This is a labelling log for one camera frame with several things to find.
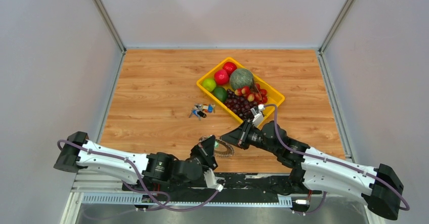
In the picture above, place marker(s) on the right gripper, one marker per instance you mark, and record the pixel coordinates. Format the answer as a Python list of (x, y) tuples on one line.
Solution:
[(239, 136)]

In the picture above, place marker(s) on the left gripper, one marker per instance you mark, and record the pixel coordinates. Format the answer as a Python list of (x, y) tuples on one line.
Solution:
[(206, 150)]

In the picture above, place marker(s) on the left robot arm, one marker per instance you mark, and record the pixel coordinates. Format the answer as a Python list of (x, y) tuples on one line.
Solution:
[(79, 152)]

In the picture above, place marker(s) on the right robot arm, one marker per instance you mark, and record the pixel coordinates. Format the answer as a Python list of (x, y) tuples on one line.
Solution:
[(377, 187)]

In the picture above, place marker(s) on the pile of tagged keys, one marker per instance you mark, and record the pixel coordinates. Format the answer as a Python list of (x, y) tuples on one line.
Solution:
[(200, 110)]

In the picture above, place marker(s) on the purple grape bunch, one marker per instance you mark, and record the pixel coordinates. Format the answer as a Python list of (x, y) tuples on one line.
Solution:
[(242, 114)]

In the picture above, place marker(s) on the dark green lime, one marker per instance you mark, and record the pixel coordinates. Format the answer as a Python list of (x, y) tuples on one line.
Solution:
[(220, 93)]

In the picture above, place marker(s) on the yellow plastic tray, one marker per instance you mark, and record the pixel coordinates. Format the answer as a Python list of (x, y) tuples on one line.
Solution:
[(274, 97)]

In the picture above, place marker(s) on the light green apple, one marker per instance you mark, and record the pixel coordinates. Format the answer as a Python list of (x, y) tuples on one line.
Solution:
[(209, 84)]

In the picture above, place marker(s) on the green netted melon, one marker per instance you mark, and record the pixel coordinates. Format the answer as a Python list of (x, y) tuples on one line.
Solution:
[(241, 77)]

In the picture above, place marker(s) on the red apple near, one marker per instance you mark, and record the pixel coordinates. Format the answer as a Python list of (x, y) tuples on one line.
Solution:
[(221, 77)]

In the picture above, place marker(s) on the red apple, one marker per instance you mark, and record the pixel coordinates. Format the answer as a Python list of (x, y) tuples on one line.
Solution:
[(229, 67), (221, 77)]

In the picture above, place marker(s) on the red apple far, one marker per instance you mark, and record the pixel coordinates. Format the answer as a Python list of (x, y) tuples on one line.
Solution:
[(229, 67)]

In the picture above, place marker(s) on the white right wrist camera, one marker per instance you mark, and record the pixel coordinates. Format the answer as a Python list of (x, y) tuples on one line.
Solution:
[(257, 112)]

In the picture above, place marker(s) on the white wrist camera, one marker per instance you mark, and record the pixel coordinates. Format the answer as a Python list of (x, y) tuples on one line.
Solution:
[(257, 112), (211, 181)]

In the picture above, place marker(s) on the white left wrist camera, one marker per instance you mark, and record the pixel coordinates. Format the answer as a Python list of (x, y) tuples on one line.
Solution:
[(211, 181)]

